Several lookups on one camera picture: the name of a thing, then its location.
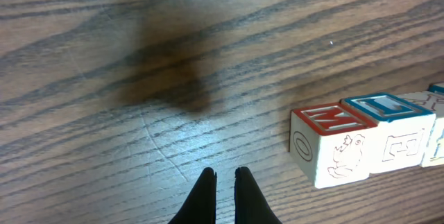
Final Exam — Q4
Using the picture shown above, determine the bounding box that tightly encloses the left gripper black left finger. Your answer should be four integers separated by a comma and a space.
169, 167, 217, 224

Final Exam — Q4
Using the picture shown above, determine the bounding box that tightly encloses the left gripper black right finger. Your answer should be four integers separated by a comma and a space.
234, 166, 282, 224

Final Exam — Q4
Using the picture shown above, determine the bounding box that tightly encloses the white block with green edge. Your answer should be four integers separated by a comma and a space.
341, 93, 436, 173

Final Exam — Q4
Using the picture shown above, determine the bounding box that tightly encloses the yellow top wooden block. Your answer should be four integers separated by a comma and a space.
395, 90, 444, 169

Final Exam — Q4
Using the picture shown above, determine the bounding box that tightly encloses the white block with red stroke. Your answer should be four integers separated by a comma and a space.
427, 82, 444, 95

